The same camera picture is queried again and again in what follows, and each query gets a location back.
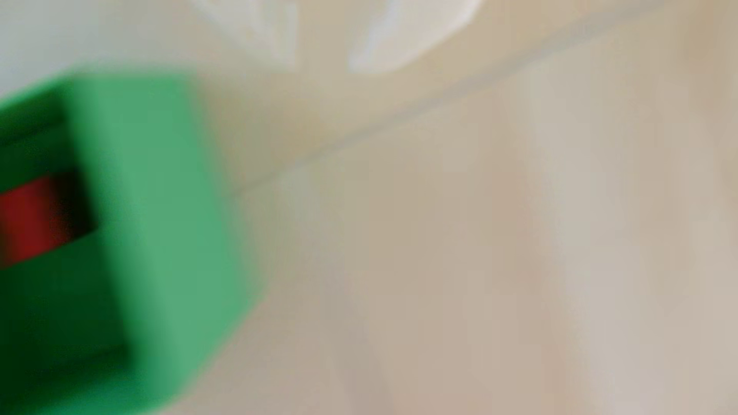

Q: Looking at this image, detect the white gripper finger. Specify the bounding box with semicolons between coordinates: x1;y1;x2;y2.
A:
189;0;301;70
347;0;483;76

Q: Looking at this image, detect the red block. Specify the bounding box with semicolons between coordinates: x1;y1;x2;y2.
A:
0;174;77;267

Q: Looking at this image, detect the green open box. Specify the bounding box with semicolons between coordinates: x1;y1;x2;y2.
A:
0;68;267;415

